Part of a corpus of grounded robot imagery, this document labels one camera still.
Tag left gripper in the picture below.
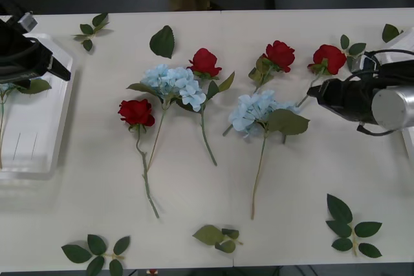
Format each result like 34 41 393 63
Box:
0 40 71 87

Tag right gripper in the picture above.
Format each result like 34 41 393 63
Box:
306 78 378 125

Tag red rose with large leaves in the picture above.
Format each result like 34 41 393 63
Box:
186 47 236 167

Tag loose green leaf twig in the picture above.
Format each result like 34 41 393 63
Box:
61 233 131 276
339 34 367 70
71 12 114 52
325 193 383 259

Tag shallow white box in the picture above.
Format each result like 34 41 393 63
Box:
386 27 414 157
0 32 77 209

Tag red rose with crooked stem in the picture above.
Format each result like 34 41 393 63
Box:
118 99 161 219

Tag single small green leaf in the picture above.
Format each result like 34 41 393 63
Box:
382 23 404 43

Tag single large green leaf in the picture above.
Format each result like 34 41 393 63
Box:
149 25 176 60

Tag loose olive leaf twig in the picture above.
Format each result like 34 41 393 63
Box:
192 224 244 254

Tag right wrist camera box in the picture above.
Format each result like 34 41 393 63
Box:
351 56 378 73

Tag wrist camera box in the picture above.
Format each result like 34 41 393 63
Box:
351 56 378 73
17 12 39 32

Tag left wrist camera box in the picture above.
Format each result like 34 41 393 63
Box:
17 12 39 32

